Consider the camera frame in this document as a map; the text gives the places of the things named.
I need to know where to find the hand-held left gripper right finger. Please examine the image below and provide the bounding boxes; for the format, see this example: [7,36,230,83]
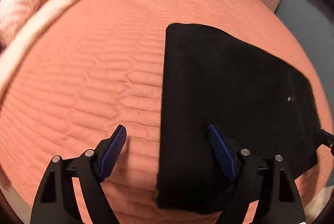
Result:
[208,124,305,224]

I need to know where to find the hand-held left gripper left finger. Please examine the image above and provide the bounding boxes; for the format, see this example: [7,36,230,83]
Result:
[30,125,127,224]

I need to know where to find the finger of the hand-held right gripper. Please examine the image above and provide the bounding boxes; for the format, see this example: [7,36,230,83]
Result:
[316,129,334,156]

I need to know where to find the black pants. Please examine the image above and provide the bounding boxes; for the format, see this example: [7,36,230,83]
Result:
[156,23,322,210]

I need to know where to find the salmon quilted bedspread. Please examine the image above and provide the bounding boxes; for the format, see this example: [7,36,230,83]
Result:
[0,0,334,224]

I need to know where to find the light pink blanket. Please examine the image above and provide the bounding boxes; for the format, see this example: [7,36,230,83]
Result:
[0,0,134,108]

